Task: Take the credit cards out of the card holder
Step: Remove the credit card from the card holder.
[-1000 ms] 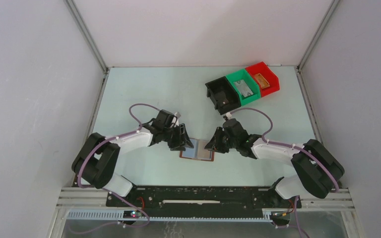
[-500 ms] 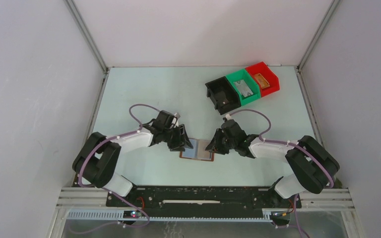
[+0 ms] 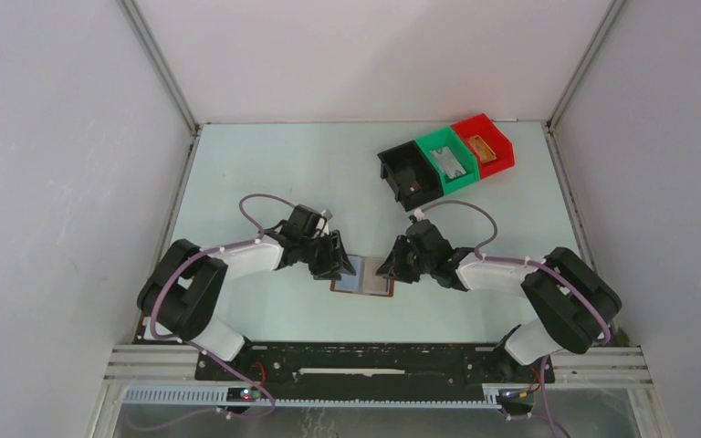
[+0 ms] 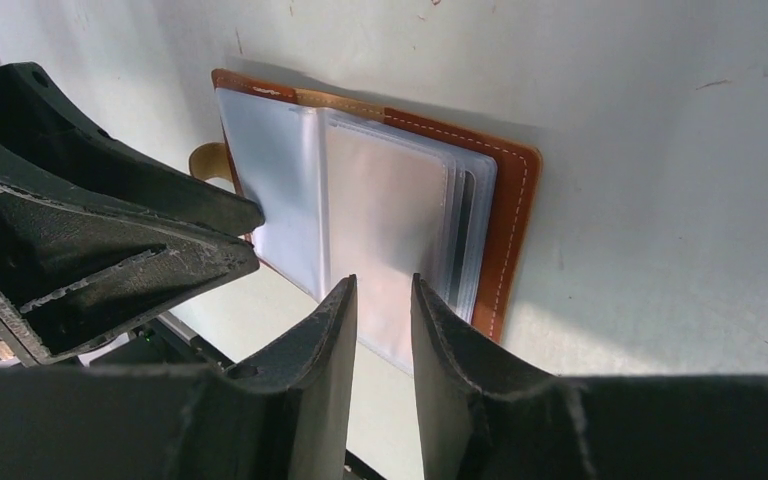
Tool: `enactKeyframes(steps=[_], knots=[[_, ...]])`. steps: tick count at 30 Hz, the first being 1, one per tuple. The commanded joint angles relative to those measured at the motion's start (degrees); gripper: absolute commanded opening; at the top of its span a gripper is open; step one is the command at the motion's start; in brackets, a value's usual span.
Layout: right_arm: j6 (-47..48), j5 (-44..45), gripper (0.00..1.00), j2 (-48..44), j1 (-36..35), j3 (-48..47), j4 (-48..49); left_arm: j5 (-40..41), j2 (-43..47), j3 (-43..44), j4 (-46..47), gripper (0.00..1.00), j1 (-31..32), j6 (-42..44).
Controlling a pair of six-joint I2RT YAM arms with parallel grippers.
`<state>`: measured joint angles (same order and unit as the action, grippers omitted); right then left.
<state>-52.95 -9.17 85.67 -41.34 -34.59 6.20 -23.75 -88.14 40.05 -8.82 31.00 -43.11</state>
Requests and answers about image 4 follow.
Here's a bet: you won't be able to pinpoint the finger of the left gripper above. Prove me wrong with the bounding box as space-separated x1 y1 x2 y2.
0 62 264 366

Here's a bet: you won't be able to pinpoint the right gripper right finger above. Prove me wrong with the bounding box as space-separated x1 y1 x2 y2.
411 276 768 479

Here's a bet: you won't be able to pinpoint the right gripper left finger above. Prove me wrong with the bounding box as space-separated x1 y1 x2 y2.
0 276 357 479

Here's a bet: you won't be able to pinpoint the brown leather card holder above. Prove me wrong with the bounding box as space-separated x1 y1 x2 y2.
190 69 543 372

